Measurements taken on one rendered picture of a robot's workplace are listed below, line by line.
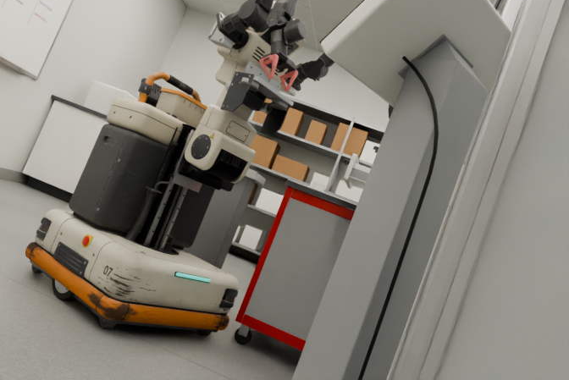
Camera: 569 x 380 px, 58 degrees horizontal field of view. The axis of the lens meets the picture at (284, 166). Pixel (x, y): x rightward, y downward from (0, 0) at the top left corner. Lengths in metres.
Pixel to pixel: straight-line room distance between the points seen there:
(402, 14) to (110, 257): 1.29
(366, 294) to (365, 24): 0.55
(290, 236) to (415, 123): 1.29
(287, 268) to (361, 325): 1.27
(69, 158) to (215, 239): 2.82
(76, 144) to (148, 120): 3.20
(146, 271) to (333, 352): 0.95
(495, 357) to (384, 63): 0.74
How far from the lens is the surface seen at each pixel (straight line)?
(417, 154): 1.10
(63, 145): 5.36
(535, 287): 0.64
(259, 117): 6.26
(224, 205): 2.73
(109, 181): 2.13
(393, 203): 1.09
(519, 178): 0.64
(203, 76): 7.05
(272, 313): 2.35
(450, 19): 1.21
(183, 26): 7.39
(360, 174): 2.08
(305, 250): 2.31
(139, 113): 2.13
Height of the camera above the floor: 0.57
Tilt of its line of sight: 6 degrees up
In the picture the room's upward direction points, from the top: 21 degrees clockwise
